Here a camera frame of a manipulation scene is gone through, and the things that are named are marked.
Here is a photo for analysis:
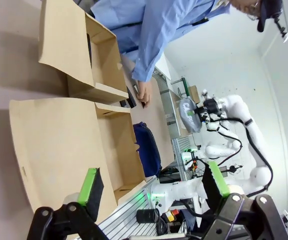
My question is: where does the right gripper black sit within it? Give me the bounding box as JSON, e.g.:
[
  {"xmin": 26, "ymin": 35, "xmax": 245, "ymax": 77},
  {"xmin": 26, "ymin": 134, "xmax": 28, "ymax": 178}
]
[{"xmin": 187, "ymin": 98, "xmax": 222, "ymax": 125}]

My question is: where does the yellow emergency stop button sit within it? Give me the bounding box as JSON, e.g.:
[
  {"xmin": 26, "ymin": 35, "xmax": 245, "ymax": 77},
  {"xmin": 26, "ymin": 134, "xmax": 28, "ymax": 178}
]
[{"xmin": 164, "ymin": 209, "xmax": 181, "ymax": 223}]

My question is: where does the small background cardboard box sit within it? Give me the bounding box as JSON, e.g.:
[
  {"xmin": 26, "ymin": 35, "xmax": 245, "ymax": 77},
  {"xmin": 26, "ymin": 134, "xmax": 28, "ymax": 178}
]
[{"xmin": 187, "ymin": 85, "xmax": 200, "ymax": 104}]

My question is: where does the green metal frame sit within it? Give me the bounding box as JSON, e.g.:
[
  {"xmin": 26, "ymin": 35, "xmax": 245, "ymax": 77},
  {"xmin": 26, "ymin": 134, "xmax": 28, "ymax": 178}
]
[{"xmin": 171, "ymin": 76, "xmax": 189, "ymax": 97}]

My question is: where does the black cylindrical device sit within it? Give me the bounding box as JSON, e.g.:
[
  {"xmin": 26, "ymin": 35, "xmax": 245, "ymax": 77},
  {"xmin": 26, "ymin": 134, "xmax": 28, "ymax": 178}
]
[{"xmin": 136, "ymin": 209, "xmax": 160, "ymax": 224}]

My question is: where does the grey zipper pencil case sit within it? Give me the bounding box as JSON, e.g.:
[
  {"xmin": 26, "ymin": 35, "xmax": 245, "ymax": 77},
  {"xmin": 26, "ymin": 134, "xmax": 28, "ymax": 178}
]
[{"xmin": 178, "ymin": 97, "xmax": 204, "ymax": 134}]

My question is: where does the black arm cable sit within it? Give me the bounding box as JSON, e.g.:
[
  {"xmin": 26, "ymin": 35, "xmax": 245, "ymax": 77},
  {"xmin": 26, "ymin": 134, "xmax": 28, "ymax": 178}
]
[{"xmin": 208, "ymin": 116, "xmax": 275, "ymax": 197}]

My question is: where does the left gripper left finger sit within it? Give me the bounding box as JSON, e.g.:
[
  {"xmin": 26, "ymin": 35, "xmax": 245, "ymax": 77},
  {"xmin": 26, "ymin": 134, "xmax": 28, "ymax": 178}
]
[{"xmin": 26, "ymin": 167, "xmax": 115, "ymax": 240}]

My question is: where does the open cardboard box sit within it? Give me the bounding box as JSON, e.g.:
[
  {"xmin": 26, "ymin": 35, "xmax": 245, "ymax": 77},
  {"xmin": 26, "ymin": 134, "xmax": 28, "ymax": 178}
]
[
  {"xmin": 8, "ymin": 97, "xmax": 150, "ymax": 226},
  {"xmin": 37, "ymin": 0, "xmax": 130, "ymax": 104}
]

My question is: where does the person's right hand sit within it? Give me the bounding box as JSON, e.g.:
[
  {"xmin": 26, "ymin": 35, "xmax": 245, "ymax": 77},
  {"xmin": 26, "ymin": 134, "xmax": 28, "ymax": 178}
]
[{"xmin": 135, "ymin": 79, "xmax": 153, "ymax": 106}]

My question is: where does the person in blue shirt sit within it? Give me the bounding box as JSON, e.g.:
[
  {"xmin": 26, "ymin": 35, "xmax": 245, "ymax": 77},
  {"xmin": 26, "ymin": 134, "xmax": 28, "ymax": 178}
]
[{"xmin": 90, "ymin": 0, "xmax": 285, "ymax": 83}]

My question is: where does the black stapler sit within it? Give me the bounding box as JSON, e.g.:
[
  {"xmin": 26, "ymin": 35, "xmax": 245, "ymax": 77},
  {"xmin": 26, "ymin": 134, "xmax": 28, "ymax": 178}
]
[{"xmin": 118, "ymin": 84, "xmax": 138, "ymax": 110}]

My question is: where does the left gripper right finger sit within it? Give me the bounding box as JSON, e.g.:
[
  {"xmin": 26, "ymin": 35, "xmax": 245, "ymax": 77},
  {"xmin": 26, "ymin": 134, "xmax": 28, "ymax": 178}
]
[{"xmin": 191, "ymin": 161, "xmax": 288, "ymax": 240}]

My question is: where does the person's blue-sleeved right forearm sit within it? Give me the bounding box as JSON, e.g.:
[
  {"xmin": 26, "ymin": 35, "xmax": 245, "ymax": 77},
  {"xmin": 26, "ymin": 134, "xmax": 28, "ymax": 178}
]
[{"xmin": 131, "ymin": 22, "xmax": 185, "ymax": 83}]

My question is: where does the head-mounted camera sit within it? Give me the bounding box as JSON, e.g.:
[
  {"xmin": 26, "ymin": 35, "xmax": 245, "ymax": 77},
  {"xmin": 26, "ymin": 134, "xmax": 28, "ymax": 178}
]
[{"xmin": 273, "ymin": 13, "xmax": 288, "ymax": 44}]

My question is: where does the white side table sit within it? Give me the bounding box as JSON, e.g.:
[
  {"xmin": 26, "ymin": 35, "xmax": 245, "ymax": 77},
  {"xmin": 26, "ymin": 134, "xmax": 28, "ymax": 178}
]
[{"xmin": 152, "ymin": 51, "xmax": 183, "ymax": 137}]

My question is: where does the black control box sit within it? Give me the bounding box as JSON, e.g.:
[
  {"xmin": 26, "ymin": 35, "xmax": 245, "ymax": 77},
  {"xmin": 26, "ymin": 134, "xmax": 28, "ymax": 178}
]
[{"xmin": 158, "ymin": 168, "xmax": 183, "ymax": 184}]

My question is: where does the navy blue pencil case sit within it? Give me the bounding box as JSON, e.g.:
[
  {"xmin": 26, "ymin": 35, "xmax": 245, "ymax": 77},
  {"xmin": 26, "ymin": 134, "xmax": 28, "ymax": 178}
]
[{"xmin": 132, "ymin": 121, "xmax": 163, "ymax": 177}]

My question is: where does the dark navy cap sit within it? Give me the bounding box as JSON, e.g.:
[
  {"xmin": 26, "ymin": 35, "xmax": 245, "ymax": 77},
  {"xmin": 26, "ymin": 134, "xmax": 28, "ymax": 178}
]
[{"xmin": 256, "ymin": 0, "xmax": 284, "ymax": 33}]

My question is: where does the aluminium profile frame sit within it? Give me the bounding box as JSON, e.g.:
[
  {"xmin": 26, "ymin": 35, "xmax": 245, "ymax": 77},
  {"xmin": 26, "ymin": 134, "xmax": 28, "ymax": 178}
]
[{"xmin": 97, "ymin": 134, "xmax": 203, "ymax": 240}]

